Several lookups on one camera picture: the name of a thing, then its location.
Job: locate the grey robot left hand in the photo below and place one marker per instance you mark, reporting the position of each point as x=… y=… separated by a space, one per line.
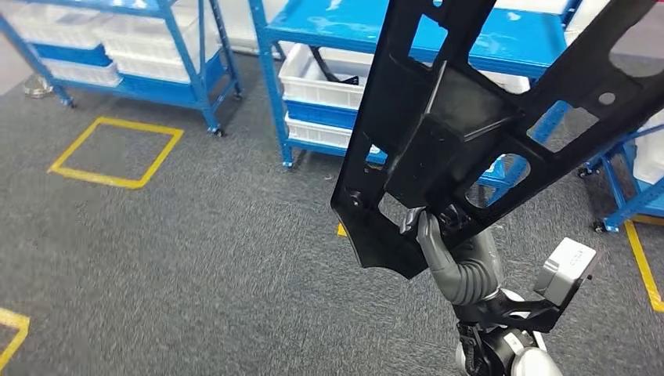
x=441 y=264

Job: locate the black plastic mounting plate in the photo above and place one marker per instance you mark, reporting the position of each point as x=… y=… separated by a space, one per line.
x=456 y=119

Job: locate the blue plastic crate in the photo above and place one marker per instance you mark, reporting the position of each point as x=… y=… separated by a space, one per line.
x=316 y=114

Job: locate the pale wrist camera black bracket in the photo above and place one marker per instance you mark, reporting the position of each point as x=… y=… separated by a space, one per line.
x=565 y=270

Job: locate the black curved bracket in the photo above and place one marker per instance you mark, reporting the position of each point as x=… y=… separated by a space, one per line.
x=332 y=72

